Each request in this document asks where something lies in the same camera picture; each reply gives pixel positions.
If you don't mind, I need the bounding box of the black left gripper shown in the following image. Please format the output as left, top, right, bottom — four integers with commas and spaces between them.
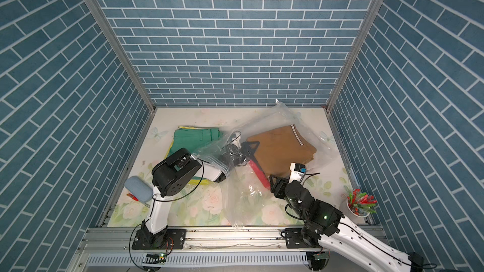
226, 142, 260, 173

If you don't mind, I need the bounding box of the clear plastic vacuum bag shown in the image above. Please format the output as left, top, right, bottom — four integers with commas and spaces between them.
194, 101, 338, 228

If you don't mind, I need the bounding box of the dark green garment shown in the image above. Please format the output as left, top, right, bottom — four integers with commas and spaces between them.
167, 127, 223, 156

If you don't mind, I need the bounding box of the neon yellow garment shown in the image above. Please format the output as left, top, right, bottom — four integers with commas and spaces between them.
167, 147, 226, 185

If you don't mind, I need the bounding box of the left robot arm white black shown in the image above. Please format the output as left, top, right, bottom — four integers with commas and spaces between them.
135, 139, 268, 248

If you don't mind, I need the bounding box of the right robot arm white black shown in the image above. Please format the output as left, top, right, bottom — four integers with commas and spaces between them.
269, 176, 424, 271

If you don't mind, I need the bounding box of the red folded garment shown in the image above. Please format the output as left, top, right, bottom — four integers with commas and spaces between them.
248, 160, 270, 190

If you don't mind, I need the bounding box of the brown folded garment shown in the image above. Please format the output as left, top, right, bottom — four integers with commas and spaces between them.
246, 125, 316, 177

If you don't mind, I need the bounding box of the cup of coloured clips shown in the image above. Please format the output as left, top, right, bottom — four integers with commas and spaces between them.
339, 186, 377, 218

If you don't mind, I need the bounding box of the grey blue small object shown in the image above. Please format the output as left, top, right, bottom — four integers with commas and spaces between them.
124, 176, 153, 203

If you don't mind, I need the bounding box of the red capped small pen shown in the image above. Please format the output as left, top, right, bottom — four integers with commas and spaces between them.
126, 193, 150, 208

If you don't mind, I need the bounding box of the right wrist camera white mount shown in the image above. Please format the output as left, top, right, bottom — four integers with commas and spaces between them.
289, 162, 319, 185

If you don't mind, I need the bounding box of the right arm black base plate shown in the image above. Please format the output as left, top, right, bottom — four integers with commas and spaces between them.
280, 226, 340, 250

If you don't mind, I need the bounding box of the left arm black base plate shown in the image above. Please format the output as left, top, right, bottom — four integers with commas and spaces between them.
131, 228, 187, 251

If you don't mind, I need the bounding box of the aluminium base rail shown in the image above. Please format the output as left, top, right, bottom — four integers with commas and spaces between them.
68, 225, 386, 271

